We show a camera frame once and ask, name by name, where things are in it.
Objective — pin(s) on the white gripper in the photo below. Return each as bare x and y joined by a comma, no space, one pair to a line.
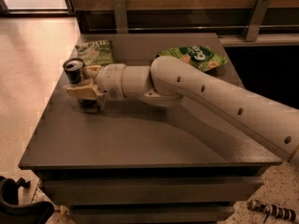
110,80

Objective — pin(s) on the red bull can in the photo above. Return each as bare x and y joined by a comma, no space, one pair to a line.
73,68

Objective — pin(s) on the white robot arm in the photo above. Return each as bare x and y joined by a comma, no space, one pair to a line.
167,80

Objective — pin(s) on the green chip bag left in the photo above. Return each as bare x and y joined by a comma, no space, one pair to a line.
97,52

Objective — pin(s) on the grey drawer cabinet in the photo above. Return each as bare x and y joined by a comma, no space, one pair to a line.
133,163

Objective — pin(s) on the green snack bag right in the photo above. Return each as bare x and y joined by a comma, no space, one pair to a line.
200,57

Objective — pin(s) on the black white striped stick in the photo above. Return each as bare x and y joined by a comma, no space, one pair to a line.
273,210

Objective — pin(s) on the left metal bracket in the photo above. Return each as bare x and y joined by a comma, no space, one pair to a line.
120,14

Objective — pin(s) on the metal bracket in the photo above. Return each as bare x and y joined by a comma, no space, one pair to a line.
252,29
120,14

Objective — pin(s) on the right metal bracket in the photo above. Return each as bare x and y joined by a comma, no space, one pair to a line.
252,29

